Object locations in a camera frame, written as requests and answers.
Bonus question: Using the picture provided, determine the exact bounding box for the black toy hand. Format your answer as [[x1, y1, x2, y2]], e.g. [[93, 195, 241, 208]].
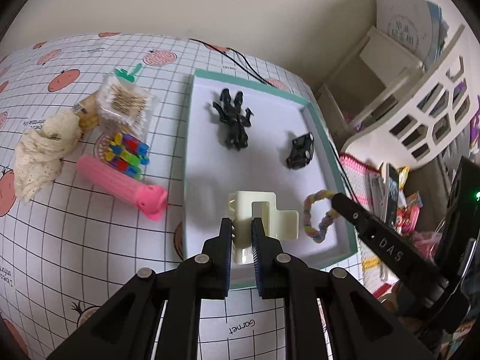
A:
[[212, 88, 254, 151]]

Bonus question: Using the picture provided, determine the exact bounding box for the black toy car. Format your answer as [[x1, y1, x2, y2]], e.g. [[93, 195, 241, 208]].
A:
[[286, 133, 314, 170]]

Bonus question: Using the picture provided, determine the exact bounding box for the pink white crochet mat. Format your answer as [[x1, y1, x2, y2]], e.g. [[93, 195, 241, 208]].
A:
[[338, 153, 399, 299]]

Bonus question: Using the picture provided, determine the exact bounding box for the green plastic figure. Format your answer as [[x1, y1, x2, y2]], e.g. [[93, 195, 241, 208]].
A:
[[114, 63, 144, 83]]

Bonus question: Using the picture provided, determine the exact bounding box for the pastel braided hair tie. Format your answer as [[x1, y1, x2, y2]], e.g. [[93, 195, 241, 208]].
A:
[[302, 189, 340, 245]]

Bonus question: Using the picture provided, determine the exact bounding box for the cream lace scrunchie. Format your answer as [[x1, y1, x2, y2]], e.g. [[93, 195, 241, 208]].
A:
[[13, 109, 82, 202]]

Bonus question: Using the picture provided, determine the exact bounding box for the white bed frame shelf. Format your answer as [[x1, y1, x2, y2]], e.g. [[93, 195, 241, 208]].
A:
[[317, 0, 479, 169]]

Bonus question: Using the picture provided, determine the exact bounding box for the cotton swab pack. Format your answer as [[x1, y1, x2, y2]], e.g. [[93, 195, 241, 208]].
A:
[[96, 74, 159, 141]]

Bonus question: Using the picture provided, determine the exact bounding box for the teal rimmed white tray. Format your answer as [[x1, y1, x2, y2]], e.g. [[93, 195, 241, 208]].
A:
[[182, 69, 359, 290]]

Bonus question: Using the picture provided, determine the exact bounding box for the cream hair claw clip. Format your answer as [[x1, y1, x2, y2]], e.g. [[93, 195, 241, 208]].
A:
[[228, 191, 299, 265]]

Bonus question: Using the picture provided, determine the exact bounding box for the black cable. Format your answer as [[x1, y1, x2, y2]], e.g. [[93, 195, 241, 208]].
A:
[[188, 37, 362, 203]]

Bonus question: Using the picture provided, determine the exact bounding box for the smartphone on white stand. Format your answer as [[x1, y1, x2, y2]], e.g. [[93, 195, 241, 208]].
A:
[[368, 163, 400, 228]]

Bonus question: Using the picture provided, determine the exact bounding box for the fruit pattern grid tablecloth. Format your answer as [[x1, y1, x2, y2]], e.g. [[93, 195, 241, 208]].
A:
[[1, 33, 313, 359]]

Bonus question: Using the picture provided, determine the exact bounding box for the cracker snack packet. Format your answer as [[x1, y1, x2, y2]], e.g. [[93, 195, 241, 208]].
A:
[[72, 92, 98, 132]]

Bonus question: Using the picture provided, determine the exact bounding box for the colourful building block toy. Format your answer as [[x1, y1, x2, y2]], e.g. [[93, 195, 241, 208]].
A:
[[103, 133, 150, 180]]

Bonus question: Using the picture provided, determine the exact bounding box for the pink hair roller clip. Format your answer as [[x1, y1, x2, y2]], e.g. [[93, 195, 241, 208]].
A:
[[76, 154, 168, 221]]

